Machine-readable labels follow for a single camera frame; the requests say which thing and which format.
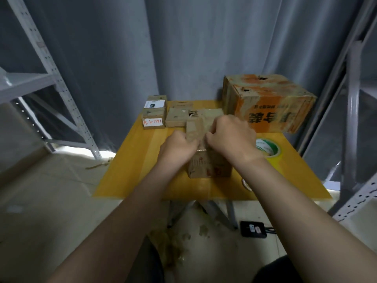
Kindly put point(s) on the person's right hand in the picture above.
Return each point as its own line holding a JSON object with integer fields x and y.
{"x": 232, "y": 138}

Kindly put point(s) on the person's left hand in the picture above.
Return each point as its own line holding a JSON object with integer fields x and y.
{"x": 176, "y": 151}

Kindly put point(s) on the medium brown cardboard box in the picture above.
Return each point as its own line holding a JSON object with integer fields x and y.
{"x": 206, "y": 165}

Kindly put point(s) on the small cardboard box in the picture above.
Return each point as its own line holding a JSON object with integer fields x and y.
{"x": 178, "y": 115}

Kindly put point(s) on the yellow tape roll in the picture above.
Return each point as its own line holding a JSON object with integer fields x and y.
{"x": 268, "y": 149}

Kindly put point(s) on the long white-labelled cardboard box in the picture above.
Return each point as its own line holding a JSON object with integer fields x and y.
{"x": 154, "y": 112}

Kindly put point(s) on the large orange print cardboard box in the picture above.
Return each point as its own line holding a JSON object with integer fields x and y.
{"x": 271, "y": 103}

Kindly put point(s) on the person's left forearm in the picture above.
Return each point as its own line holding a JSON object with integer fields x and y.
{"x": 118, "y": 232}

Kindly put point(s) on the person's right forearm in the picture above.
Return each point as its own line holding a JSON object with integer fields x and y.
{"x": 306, "y": 227}

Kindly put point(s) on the tape scraps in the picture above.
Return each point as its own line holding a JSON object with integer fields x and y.
{"x": 171, "y": 244}

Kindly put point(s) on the person's right leg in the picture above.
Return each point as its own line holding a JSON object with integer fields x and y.
{"x": 277, "y": 271}

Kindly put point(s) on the yellow wooden table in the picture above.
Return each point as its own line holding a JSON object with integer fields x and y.
{"x": 123, "y": 174}

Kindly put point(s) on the black power adapter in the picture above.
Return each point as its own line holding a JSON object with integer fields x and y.
{"x": 253, "y": 229}

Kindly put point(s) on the grey curtain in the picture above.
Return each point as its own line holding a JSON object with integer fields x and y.
{"x": 176, "y": 44}

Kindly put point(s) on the grey metal shelf unit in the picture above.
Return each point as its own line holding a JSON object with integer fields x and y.
{"x": 35, "y": 85}
{"x": 353, "y": 126}

